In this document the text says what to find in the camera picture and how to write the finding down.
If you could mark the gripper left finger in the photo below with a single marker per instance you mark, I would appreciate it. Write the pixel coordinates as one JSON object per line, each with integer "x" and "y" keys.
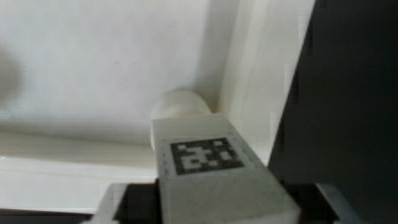
{"x": 103, "y": 216}

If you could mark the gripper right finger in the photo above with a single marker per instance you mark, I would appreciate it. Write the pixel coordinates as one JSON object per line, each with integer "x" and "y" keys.
{"x": 340, "y": 205}

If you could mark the white leg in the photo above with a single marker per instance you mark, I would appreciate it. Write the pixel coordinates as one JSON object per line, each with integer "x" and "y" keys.
{"x": 219, "y": 189}

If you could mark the white square tabletop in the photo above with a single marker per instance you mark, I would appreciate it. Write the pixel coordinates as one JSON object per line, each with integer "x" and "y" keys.
{"x": 96, "y": 54}

